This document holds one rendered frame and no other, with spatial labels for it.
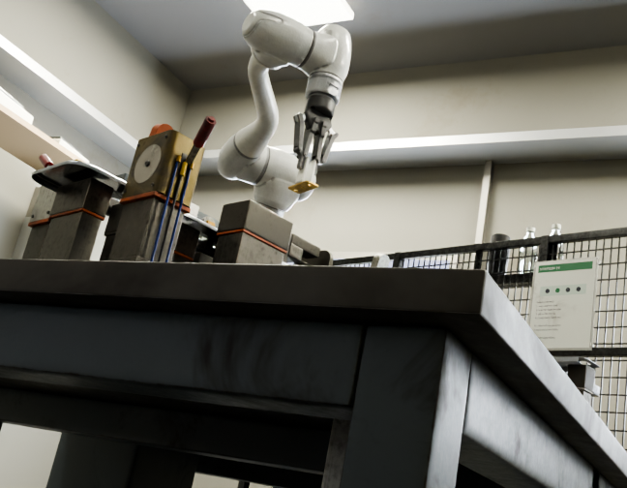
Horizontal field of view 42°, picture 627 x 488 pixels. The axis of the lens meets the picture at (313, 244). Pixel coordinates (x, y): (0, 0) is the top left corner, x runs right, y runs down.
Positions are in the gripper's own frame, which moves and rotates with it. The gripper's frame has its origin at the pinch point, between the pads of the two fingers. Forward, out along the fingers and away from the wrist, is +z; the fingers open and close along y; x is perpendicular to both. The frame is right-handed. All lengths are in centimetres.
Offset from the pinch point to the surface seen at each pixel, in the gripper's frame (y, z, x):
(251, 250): -26, 35, -29
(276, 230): -21.7, 29.1, -28.6
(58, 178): -59, 29, -9
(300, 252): 12.4, 14.4, 14.4
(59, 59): 6, -165, 328
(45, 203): -57, 31, 3
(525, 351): -37, 61, -105
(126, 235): -51, 42, -30
